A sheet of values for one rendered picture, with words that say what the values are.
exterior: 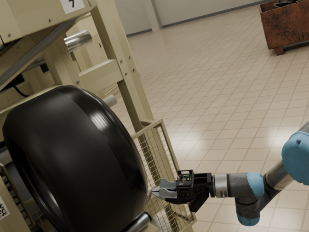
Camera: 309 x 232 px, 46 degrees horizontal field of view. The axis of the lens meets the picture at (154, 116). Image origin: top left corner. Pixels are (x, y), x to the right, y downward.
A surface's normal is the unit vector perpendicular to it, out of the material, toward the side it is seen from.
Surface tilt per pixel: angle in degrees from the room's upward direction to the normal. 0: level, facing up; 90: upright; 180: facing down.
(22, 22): 90
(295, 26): 90
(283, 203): 0
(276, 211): 0
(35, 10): 90
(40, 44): 90
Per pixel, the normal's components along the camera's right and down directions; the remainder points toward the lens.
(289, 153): -0.80, 0.36
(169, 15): -0.46, 0.46
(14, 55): 0.59, 0.11
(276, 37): -0.20, 0.42
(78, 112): 0.11, -0.65
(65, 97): -0.08, -0.80
